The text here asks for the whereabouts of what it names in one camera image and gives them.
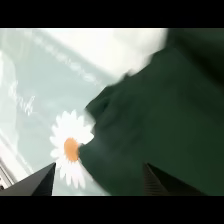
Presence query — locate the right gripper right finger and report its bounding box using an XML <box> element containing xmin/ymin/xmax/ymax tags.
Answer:
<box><xmin>143</xmin><ymin>162</ymin><xmax>205</xmax><ymax>197</ymax></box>

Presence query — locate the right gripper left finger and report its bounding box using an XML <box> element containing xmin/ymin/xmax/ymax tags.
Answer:
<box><xmin>0</xmin><ymin>162</ymin><xmax>57</xmax><ymax>197</ymax></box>

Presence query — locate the dark green T-shirt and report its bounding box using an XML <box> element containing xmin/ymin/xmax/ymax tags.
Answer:
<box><xmin>77</xmin><ymin>28</ymin><xmax>224</xmax><ymax>197</ymax></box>

